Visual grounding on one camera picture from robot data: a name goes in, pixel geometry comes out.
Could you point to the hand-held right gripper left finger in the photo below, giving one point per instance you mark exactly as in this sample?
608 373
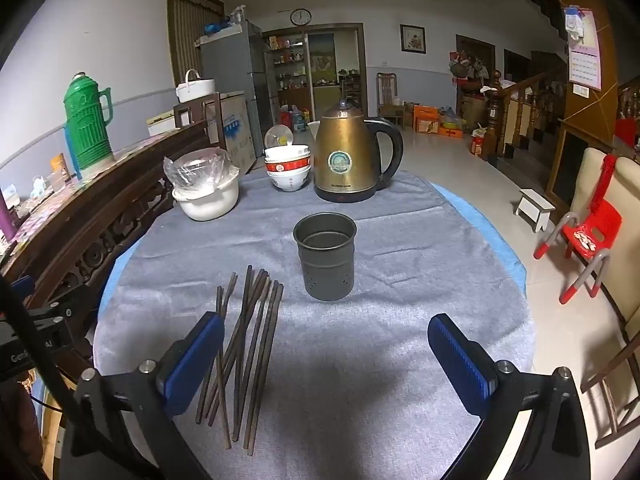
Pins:
195 360

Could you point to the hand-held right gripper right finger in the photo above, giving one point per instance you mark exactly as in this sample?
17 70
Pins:
460 360

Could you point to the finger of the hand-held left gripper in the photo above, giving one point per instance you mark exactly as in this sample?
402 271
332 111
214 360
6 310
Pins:
50 310

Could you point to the bundle of dark chopsticks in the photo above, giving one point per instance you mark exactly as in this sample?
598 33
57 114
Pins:
265 340

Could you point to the dark metal utensil holder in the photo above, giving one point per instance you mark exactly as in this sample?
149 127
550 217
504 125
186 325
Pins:
325 270

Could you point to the grey table cloth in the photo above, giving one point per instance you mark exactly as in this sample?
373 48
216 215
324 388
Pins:
375 335

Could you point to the carved wooden sideboard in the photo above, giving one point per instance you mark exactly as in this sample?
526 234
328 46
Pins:
75 220

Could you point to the blue tablecloth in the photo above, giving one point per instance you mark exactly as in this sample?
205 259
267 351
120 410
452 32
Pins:
495 245

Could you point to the orange packet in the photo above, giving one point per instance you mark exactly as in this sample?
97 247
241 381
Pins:
60 167

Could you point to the white cooking pot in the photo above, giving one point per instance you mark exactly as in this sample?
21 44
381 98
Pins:
205 205

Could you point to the small white stool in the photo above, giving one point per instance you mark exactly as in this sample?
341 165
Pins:
535 199

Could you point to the green thermos flask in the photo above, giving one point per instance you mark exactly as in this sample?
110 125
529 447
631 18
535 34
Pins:
87 130

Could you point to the clear plastic bag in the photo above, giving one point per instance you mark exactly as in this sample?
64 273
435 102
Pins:
200 170

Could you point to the red plastic child chair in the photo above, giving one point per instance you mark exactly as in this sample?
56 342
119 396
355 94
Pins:
597 225

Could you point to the white patterned bowl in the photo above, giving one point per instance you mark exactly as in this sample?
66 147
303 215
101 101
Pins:
289 182

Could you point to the red banded white bowl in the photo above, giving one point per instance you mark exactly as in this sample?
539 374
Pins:
287 165

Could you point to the flat orange cardboard box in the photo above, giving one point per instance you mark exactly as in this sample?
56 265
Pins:
451 131

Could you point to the golden electric kettle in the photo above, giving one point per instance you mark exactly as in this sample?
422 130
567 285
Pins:
345 160

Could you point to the white chest freezer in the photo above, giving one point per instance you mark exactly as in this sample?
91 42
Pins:
235 130

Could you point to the large orange cardboard box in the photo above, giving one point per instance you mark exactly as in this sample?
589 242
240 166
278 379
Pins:
426 120

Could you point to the dark wooden armchair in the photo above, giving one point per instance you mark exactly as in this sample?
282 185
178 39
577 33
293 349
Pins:
212 110

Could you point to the wooden stair railing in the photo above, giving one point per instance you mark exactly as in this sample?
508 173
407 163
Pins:
520 90

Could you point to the slim wooden chair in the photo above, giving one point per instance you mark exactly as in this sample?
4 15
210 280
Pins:
387 87

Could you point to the grey refrigerator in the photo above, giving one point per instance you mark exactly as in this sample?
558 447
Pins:
225 65

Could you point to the stocked storage shelf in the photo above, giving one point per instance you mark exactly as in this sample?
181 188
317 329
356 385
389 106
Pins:
289 70

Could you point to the wall calendar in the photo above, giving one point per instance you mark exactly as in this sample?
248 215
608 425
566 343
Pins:
585 65

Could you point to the framed wall picture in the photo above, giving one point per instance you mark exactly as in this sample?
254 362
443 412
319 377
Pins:
413 39

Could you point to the round wall clock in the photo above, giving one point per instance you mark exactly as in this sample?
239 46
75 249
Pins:
300 17

